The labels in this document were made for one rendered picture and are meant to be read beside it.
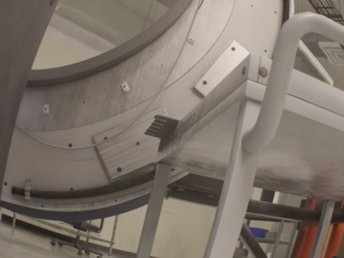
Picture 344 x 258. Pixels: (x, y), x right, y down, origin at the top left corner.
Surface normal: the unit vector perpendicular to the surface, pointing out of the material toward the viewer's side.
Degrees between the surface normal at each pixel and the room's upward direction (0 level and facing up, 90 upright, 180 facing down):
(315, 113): 90
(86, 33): 90
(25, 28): 90
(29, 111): 90
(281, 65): 111
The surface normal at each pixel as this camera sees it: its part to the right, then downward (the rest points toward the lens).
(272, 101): -0.34, 0.08
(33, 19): 0.97, 0.22
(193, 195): 0.18, -0.18
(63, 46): 0.75, 0.03
